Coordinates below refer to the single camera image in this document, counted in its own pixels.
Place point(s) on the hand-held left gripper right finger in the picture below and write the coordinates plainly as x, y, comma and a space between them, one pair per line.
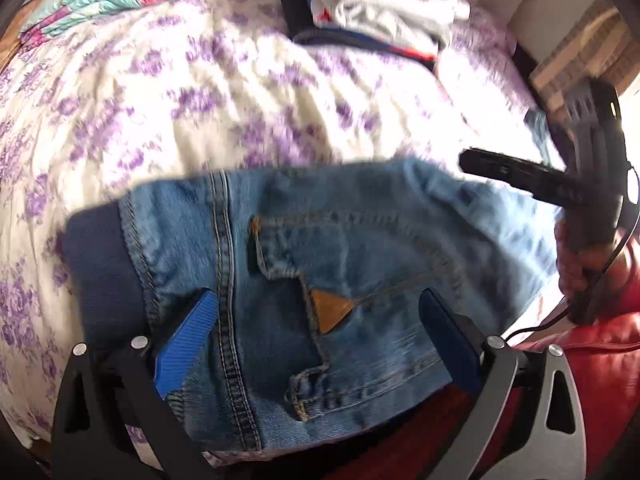
450, 347

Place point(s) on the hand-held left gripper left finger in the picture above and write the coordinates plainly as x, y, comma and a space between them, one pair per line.
187, 345

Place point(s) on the person's right hand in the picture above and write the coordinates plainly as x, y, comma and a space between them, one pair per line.
570, 272

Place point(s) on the orange brown blanket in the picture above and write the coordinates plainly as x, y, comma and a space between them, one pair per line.
15, 35

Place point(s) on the purple floral bedspread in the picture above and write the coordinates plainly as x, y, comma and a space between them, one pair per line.
200, 110

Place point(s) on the blue denim pants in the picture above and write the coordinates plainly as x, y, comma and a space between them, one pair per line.
350, 260

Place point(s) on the navy garment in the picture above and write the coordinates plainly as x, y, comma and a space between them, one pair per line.
295, 7

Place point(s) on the red garment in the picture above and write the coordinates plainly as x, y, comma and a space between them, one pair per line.
420, 54

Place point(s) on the grey folded sweatshirt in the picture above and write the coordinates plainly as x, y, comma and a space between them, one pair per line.
390, 5

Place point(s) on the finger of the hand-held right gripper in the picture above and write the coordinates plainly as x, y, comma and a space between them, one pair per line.
515, 171

